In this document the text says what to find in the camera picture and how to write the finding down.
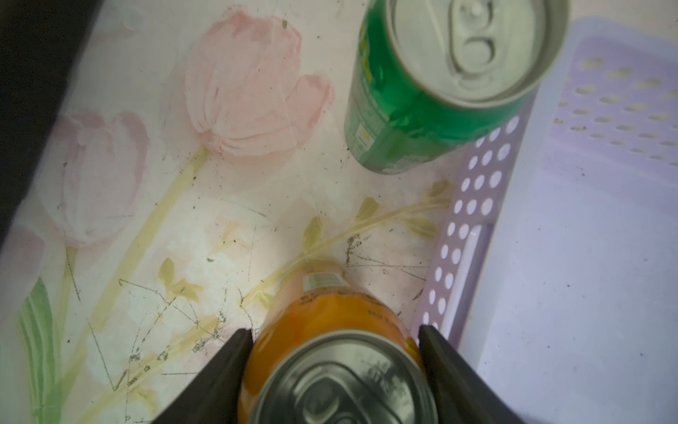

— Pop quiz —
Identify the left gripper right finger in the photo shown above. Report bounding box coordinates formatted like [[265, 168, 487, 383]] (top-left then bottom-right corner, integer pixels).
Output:
[[418, 325, 524, 424]]

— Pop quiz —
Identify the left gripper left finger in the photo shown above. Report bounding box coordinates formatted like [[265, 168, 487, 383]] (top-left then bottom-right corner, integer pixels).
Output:
[[154, 329, 254, 424]]

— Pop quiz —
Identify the orange soda can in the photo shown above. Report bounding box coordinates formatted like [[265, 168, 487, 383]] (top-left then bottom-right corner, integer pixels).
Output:
[[238, 260, 438, 423]]

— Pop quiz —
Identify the purple perforated plastic basket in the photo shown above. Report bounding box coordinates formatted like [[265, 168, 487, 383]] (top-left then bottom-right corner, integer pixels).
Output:
[[414, 17, 677, 423]]

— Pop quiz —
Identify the green soda can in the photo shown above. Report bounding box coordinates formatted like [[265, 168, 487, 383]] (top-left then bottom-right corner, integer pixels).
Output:
[[344, 0, 570, 175]]

